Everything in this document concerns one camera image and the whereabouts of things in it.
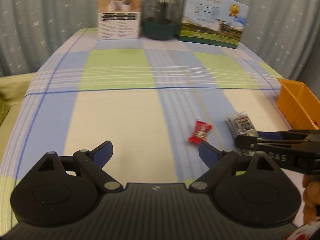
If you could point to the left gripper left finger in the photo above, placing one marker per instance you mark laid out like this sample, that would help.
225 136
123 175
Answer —
91 165

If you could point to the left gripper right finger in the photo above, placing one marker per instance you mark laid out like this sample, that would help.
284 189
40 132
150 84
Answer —
220 164

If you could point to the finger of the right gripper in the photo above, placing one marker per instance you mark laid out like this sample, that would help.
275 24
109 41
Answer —
277 134
252 142

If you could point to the grey black snack packet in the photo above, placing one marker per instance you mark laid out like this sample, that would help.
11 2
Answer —
240 124

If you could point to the person's right hand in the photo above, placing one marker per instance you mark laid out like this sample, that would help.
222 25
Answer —
311 199

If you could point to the orange plastic tray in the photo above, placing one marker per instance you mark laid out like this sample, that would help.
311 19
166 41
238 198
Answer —
298 104

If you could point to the small red white candy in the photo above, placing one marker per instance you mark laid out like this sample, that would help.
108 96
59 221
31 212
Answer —
200 132

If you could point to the plaid tablecloth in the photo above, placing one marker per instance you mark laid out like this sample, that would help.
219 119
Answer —
145 97

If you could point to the green sofa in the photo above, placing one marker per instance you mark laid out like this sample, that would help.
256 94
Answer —
13 90

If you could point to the blue milk carton box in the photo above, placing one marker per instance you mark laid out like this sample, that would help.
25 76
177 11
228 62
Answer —
215 22

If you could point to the small beige product box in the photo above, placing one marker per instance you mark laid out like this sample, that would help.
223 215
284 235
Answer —
119 19

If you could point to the dark green glass jar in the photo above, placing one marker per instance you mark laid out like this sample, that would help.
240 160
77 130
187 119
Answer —
161 19

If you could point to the blue star curtain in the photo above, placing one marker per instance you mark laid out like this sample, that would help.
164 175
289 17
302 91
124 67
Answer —
284 33

